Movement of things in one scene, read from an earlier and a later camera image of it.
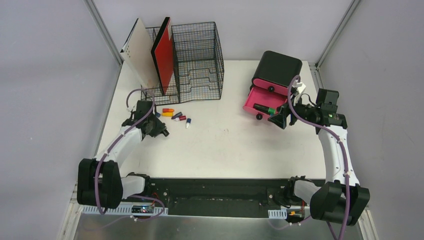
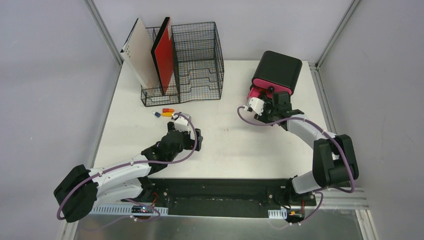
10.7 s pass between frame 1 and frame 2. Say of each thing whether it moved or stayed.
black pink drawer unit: stayed
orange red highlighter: stayed
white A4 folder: stayed
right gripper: moved
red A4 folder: stayed
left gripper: moved
